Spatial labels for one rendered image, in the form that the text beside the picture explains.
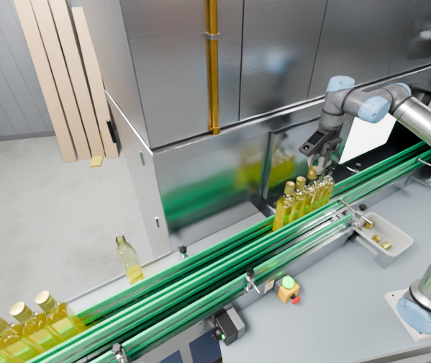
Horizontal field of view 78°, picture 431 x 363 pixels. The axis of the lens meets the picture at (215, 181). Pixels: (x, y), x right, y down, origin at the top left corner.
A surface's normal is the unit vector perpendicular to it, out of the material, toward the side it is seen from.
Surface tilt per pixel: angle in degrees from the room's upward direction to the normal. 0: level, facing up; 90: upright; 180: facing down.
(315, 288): 0
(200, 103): 90
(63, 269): 0
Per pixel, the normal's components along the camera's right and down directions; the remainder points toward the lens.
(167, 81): 0.51, 0.54
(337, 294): -0.02, -0.77
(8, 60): 0.18, 0.63
